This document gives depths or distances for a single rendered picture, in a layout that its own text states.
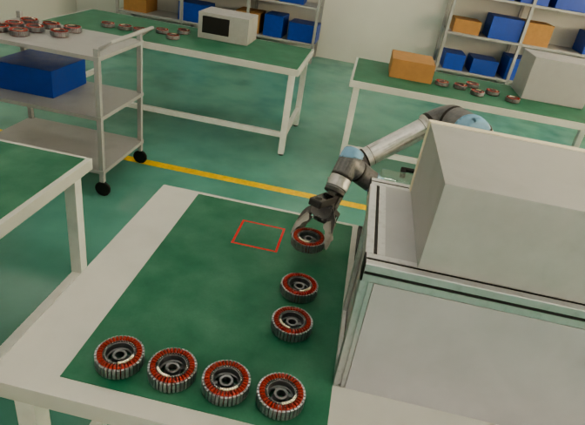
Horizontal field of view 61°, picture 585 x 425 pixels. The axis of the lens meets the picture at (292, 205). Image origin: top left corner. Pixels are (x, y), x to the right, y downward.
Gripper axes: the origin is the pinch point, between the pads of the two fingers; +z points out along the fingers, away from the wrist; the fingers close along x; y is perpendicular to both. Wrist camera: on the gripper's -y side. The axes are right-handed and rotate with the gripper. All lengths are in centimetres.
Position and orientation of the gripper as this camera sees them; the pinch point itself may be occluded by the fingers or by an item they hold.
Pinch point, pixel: (307, 240)
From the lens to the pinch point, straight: 163.2
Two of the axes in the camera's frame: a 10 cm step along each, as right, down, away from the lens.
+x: -8.3, -3.4, 4.3
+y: 3.3, 3.2, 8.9
